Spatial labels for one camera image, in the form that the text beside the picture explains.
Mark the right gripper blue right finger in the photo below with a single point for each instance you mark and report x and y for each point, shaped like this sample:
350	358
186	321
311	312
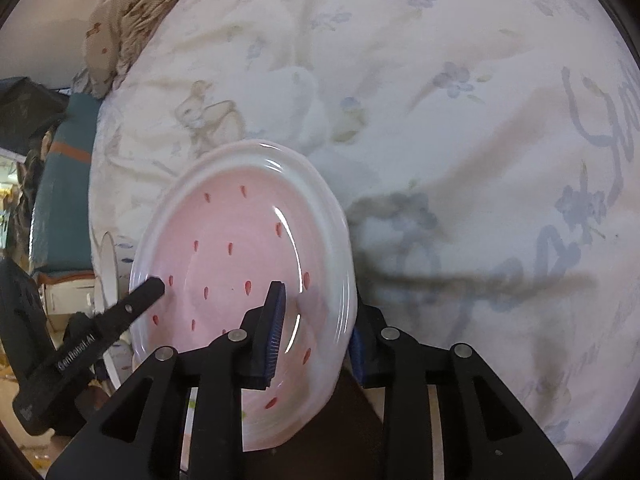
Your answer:
447	414

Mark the pink strawberry plate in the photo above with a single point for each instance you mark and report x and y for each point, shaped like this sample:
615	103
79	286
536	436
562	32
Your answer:
243	216

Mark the black tray board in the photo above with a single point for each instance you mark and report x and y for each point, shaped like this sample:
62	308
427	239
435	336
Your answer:
343	442

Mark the teal bed frame padding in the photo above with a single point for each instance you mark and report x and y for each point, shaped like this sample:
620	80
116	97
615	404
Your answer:
59	236

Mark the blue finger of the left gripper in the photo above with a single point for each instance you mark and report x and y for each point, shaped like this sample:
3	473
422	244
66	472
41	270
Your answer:
115	320

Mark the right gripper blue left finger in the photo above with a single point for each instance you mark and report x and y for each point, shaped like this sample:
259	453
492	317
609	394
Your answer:
179	414

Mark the beige patterned duvet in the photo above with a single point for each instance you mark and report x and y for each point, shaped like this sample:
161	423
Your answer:
116	34

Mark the white floral bed sheet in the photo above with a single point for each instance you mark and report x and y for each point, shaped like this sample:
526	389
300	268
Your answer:
486	153

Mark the white bowl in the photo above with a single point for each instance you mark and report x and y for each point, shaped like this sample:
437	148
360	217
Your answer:
115	258

